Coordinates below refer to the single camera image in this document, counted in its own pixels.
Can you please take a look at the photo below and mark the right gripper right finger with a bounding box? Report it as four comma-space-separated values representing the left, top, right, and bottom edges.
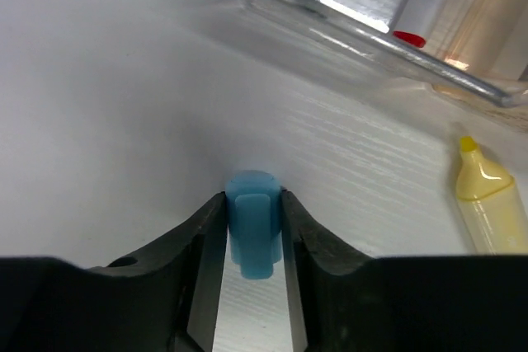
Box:
281, 190, 527, 351

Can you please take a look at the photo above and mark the blue highlighter cap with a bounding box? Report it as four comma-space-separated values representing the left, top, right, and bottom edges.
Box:
225, 171, 282, 280

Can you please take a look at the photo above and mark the clear plastic container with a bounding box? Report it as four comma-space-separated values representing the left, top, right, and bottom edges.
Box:
243, 0, 527, 108

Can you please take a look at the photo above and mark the red capped white pen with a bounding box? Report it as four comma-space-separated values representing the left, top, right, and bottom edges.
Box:
387, 0, 446, 48

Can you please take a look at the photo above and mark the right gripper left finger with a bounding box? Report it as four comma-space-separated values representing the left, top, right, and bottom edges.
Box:
1, 193, 227, 351

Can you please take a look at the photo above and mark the yellow highlighter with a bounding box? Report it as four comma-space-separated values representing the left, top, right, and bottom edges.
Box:
455, 136, 527, 255

